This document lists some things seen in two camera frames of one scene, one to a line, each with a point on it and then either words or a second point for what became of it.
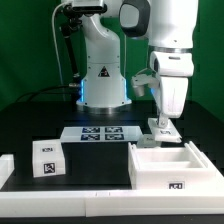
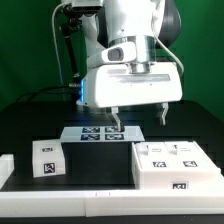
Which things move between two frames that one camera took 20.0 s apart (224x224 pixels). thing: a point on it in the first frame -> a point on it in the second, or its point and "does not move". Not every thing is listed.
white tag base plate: (101, 134) does not move
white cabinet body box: (171, 168) does not move
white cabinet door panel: (148, 141) -> (152, 156)
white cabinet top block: (48, 158) does not move
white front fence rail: (105, 203) does not move
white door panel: (164, 134) -> (189, 156)
